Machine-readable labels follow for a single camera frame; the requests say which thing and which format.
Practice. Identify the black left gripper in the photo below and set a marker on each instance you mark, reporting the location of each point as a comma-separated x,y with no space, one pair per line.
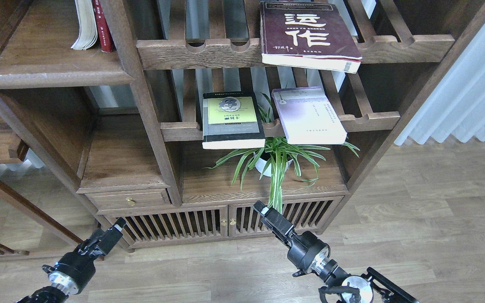
75,269

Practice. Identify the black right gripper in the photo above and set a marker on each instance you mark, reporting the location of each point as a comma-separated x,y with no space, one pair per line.
306,251

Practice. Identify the pale purple white book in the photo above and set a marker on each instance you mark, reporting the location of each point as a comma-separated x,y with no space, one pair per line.
308,117

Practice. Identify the dark red book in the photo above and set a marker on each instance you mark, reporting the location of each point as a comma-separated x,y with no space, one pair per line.
307,35

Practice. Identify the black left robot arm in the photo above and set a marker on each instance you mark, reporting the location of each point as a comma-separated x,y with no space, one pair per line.
51,294

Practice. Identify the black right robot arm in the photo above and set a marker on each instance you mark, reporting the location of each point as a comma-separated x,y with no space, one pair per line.
359,289

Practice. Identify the green spider plant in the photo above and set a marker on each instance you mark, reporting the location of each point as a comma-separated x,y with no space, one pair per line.
277,153

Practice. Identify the yellow and black book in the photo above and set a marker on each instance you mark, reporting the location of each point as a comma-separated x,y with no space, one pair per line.
231,120

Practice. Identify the dark wooden bookshelf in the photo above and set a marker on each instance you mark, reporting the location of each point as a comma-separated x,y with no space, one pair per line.
122,129

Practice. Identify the red spine standing book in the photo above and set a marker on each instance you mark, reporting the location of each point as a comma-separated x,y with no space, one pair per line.
105,38

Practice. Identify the cream paged standing book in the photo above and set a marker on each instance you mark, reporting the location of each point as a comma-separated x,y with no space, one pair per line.
88,34

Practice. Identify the white pleated curtain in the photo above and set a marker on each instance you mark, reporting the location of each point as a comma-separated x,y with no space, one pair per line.
457,106

